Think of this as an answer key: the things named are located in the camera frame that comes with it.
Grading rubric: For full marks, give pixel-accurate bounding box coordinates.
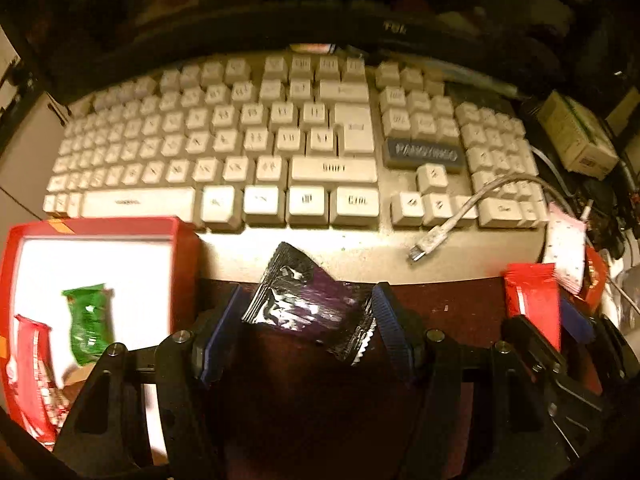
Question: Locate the maroon cloth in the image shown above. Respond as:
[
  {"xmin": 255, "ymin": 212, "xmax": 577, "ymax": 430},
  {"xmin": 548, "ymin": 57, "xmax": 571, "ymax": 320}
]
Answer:
[{"xmin": 197, "ymin": 277, "xmax": 606, "ymax": 480}]

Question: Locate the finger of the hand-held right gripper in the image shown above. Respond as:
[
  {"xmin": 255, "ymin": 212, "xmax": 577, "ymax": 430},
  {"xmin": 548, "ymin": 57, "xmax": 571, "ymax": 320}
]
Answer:
[
  {"xmin": 559, "ymin": 296, "xmax": 636, "ymax": 386},
  {"xmin": 501, "ymin": 315, "xmax": 608, "ymax": 456}
]

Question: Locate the pink dotted snack packet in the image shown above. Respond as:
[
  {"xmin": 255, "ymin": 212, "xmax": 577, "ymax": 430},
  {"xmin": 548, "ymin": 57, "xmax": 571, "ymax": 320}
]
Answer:
[{"xmin": 542, "ymin": 201, "xmax": 587, "ymax": 292}]

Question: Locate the white USB cable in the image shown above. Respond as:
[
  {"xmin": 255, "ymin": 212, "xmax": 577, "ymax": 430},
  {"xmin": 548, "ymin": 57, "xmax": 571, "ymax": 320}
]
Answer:
[{"xmin": 407, "ymin": 172, "xmax": 576, "ymax": 264}]

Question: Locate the white keyboard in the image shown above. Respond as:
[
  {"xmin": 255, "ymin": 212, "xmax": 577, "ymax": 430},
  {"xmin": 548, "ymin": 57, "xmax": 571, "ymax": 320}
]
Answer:
[{"xmin": 42, "ymin": 50, "xmax": 551, "ymax": 281}]

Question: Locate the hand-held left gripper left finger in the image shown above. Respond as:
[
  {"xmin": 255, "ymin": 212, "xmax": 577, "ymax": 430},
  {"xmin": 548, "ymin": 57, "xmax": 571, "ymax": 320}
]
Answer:
[{"xmin": 52, "ymin": 282, "xmax": 246, "ymax": 480}]

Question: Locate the red box with white inside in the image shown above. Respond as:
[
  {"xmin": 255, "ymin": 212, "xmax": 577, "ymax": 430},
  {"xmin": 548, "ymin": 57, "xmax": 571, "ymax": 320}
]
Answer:
[{"xmin": 0, "ymin": 216, "xmax": 202, "ymax": 453}]

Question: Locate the green snack packet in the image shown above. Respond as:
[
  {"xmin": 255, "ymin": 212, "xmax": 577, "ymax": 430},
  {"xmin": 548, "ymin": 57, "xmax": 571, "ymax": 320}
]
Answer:
[{"xmin": 61, "ymin": 283, "xmax": 113, "ymax": 367}]

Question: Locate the black monitor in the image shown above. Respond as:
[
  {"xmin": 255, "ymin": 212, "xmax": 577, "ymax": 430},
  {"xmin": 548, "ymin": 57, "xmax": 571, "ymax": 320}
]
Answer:
[{"xmin": 20, "ymin": 0, "xmax": 566, "ymax": 106}]

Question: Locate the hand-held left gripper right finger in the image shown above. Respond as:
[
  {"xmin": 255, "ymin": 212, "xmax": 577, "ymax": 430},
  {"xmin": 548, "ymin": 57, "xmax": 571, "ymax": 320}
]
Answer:
[{"xmin": 371, "ymin": 281, "xmax": 571, "ymax": 480}]

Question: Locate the red snack packet white stripe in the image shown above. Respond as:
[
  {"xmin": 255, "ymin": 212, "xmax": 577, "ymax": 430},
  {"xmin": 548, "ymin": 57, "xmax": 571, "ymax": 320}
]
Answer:
[{"xmin": 502, "ymin": 262, "xmax": 563, "ymax": 353}]

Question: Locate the glossy black snack packet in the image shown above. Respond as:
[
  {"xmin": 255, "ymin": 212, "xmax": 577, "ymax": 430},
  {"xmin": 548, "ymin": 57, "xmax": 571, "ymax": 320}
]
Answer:
[{"xmin": 241, "ymin": 241, "xmax": 378, "ymax": 367}]

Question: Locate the small white barcode box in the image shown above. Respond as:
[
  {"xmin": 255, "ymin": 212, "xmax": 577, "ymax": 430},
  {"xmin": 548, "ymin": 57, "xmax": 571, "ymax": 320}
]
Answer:
[{"xmin": 536, "ymin": 90, "xmax": 620, "ymax": 180}]

